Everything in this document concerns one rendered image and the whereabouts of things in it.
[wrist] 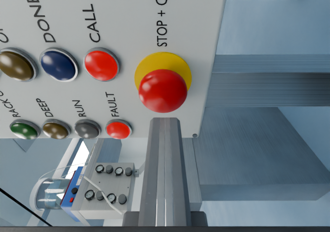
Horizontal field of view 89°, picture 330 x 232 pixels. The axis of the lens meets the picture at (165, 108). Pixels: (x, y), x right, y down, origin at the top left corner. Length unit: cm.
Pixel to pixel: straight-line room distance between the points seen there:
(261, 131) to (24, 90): 123
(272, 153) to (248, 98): 93
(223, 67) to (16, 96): 24
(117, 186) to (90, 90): 72
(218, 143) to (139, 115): 95
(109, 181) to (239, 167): 67
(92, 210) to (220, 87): 73
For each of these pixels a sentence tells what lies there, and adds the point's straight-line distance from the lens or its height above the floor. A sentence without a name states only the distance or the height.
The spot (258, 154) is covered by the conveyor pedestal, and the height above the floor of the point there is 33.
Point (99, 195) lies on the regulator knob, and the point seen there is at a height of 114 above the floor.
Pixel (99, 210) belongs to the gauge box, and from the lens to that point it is 84.
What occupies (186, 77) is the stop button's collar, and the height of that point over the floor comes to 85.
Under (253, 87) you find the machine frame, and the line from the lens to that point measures 26.
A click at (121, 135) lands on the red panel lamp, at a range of 20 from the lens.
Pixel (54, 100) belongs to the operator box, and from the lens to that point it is 20.
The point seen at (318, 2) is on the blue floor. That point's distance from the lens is 141.
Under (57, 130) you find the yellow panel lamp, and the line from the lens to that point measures 22.
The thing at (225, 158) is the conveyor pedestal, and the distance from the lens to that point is 105.
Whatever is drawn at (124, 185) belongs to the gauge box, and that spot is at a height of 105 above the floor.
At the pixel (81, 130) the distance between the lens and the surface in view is 21.
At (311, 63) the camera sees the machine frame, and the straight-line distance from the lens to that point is 32.
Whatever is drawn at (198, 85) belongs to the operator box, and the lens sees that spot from 16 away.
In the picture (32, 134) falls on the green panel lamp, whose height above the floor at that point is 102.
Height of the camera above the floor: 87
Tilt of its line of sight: level
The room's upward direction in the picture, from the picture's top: 90 degrees counter-clockwise
